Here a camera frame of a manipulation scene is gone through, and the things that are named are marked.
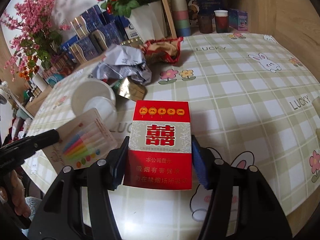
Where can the blue printed box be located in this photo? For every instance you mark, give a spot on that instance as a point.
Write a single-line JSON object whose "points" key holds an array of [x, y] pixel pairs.
{"points": [[210, 3]]}

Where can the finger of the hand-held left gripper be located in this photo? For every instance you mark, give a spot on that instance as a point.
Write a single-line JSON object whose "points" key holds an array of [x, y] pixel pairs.
{"points": [[37, 141]]}

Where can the gold and blue gift box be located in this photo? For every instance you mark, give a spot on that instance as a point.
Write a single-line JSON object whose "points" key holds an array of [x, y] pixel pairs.
{"points": [[87, 21], [80, 50], [110, 35]]}

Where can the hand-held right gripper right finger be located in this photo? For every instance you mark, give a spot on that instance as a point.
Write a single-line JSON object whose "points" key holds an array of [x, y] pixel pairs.
{"points": [[200, 165]]}

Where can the white vase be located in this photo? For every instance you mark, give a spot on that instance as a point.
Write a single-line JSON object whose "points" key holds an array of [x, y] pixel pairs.
{"points": [[41, 82]]}

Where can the gold foil packet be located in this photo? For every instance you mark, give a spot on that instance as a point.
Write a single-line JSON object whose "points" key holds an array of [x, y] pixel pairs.
{"points": [[130, 90]]}

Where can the blue tissue box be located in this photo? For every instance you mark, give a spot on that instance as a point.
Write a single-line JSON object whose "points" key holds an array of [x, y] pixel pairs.
{"points": [[68, 43]]}

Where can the white desk fan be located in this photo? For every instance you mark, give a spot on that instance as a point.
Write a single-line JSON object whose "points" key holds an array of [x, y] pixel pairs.
{"points": [[5, 97]]}

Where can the dark cartoon print box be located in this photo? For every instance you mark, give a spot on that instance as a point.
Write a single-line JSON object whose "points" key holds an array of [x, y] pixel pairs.
{"points": [[193, 7]]}

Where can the purple box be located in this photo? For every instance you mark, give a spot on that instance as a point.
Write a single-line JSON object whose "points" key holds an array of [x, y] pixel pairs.
{"points": [[238, 20]]}

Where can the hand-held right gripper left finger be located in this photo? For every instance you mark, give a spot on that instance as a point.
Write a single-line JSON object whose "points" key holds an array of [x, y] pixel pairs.
{"points": [[119, 162]]}

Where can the red cigarette box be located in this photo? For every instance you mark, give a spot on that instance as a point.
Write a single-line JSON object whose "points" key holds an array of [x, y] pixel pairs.
{"points": [[160, 130]]}

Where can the gold tray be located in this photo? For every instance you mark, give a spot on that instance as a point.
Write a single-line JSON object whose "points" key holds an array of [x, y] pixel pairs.
{"points": [[135, 42]]}

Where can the person's left hand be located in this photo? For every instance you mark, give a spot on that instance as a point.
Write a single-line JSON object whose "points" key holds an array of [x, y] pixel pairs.
{"points": [[21, 200]]}

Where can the stack of pastel paper cups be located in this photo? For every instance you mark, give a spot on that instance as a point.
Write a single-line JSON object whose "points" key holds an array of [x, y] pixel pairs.
{"points": [[180, 12]]}

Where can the brown glass cup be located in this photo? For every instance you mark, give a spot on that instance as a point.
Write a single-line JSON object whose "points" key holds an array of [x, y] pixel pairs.
{"points": [[206, 25]]}

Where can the wooden shelf unit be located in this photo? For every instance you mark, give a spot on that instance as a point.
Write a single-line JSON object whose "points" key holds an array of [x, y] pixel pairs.
{"points": [[287, 5]]}

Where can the blue and white carton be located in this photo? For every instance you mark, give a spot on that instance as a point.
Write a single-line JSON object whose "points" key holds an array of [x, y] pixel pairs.
{"points": [[130, 30]]}

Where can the pink blossom plant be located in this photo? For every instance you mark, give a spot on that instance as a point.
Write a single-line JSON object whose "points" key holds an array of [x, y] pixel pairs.
{"points": [[32, 25]]}

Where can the red paper cup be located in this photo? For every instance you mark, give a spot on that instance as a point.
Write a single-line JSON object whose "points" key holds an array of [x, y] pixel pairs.
{"points": [[221, 22]]}

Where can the clear pack of coloured pens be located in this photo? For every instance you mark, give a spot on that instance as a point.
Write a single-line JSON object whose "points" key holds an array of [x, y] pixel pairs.
{"points": [[85, 142]]}

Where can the orange flowers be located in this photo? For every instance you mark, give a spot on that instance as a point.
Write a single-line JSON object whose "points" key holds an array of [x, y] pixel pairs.
{"points": [[28, 68]]}

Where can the red roses in white pot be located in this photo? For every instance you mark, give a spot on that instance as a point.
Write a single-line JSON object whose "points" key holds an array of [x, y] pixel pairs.
{"points": [[147, 20]]}

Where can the red gold snack wrapper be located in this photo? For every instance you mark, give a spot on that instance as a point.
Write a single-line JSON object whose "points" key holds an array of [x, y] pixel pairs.
{"points": [[160, 50]]}

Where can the white paper cup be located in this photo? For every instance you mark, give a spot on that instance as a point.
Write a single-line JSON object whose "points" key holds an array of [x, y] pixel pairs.
{"points": [[92, 97]]}

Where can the row of small bottles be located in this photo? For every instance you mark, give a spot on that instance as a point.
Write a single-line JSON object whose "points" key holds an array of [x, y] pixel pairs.
{"points": [[33, 93]]}

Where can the checked rabbit print tablecloth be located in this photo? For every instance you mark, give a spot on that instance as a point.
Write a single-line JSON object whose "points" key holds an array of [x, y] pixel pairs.
{"points": [[237, 92]]}

